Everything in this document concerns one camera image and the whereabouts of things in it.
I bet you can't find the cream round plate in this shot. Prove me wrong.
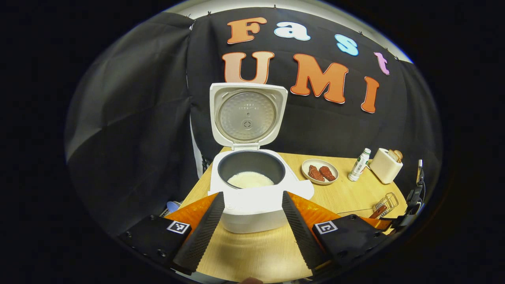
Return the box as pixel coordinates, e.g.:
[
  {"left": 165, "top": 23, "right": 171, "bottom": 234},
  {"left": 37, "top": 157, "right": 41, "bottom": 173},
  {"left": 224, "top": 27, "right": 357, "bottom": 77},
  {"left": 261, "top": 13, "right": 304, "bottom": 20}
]
[{"left": 301, "top": 159, "right": 339, "bottom": 185}]

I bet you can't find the black backdrop cloth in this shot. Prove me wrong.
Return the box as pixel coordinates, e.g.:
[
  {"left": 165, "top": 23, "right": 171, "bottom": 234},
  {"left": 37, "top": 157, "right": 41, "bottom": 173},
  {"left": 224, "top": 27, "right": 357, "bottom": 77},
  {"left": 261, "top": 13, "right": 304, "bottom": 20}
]
[{"left": 65, "top": 7, "right": 443, "bottom": 237}]

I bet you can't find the white rice cooker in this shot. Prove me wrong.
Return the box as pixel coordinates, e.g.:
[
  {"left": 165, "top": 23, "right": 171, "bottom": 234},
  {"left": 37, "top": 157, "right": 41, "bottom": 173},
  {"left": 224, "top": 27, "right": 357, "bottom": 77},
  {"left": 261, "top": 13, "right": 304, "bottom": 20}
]
[{"left": 208, "top": 82, "right": 302, "bottom": 234}]

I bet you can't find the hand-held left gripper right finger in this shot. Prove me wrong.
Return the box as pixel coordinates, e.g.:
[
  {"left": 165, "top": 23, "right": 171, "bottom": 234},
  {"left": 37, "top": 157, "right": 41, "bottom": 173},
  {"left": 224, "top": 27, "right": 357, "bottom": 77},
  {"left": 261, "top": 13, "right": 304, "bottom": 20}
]
[{"left": 282, "top": 191, "right": 390, "bottom": 277}]

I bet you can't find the white bottle green label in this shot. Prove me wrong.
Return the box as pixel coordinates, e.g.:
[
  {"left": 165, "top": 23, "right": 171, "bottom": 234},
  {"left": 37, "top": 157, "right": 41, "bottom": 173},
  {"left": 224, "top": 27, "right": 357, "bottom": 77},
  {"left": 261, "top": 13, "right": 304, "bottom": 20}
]
[{"left": 348, "top": 148, "right": 371, "bottom": 182}]

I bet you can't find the wire chopstick holder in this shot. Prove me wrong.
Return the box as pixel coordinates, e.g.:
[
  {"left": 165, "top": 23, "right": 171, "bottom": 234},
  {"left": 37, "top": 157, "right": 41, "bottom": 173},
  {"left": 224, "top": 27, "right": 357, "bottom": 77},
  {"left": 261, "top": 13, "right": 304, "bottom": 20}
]
[{"left": 373, "top": 192, "right": 399, "bottom": 218}]

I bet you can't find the cream toaster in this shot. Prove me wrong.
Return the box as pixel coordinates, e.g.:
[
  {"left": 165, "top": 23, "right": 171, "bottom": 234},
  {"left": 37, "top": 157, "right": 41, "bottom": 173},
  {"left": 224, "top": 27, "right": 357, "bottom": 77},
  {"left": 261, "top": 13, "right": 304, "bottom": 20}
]
[{"left": 369, "top": 148, "right": 404, "bottom": 185}]

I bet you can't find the white rice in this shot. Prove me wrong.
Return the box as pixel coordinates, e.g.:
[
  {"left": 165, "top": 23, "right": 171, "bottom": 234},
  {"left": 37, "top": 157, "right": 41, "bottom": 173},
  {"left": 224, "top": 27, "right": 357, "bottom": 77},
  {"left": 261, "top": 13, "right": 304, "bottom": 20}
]
[{"left": 228, "top": 172, "right": 275, "bottom": 189}]

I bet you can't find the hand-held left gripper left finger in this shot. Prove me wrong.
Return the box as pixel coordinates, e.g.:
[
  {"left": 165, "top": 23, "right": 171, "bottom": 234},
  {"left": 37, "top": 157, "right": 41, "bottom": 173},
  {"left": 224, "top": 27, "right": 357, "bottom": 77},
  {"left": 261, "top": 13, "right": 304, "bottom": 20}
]
[{"left": 118, "top": 192, "right": 225, "bottom": 276}]

